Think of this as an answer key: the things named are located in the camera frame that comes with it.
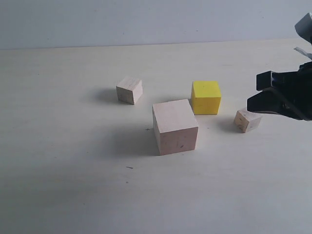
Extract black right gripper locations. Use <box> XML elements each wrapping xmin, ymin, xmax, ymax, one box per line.
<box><xmin>247</xmin><ymin>62</ymin><xmax>312</xmax><ymax>121</ymax></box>

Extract yellow cube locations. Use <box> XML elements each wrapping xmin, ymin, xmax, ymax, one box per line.
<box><xmin>191</xmin><ymin>80</ymin><xmax>221</xmax><ymax>115</ymax></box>

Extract large wooden cube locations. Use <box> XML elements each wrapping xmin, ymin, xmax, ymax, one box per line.
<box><xmin>152</xmin><ymin>99</ymin><xmax>198</xmax><ymax>156</ymax></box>

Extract small wooden cube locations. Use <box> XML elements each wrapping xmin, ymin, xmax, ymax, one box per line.
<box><xmin>234</xmin><ymin>108</ymin><xmax>262</xmax><ymax>133</ymax></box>

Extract medium wooden cube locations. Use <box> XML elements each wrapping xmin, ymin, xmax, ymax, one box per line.
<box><xmin>116</xmin><ymin>77</ymin><xmax>143</xmax><ymax>105</ymax></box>

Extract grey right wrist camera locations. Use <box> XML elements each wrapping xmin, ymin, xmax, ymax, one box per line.
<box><xmin>294</xmin><ymin>13</ymin><xmax>312</xmax><ymax>44</ymax></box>

